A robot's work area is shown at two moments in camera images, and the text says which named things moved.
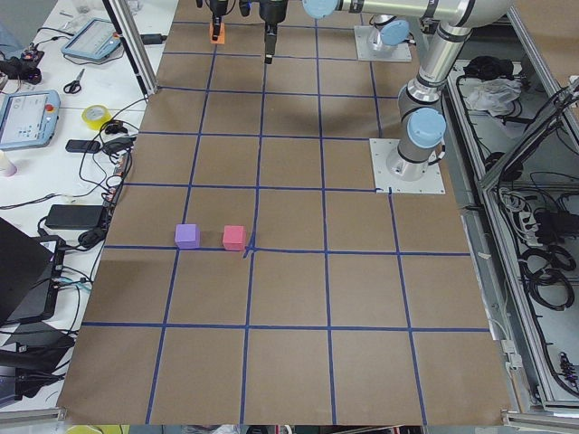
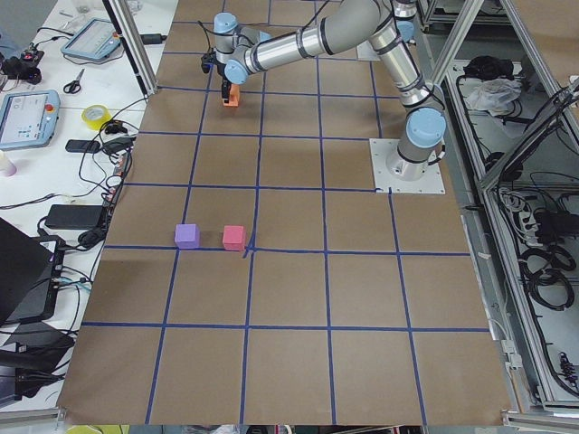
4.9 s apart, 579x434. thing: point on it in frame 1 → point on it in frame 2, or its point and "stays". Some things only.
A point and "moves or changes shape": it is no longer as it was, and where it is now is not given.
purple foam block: x=187 y=236 stays
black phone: x=82 y=146 stays
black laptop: x=29 y=271 stays
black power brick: x=153 y=39 stays
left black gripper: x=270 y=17 → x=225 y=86
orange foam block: x=221 y=39 moves or changes shape
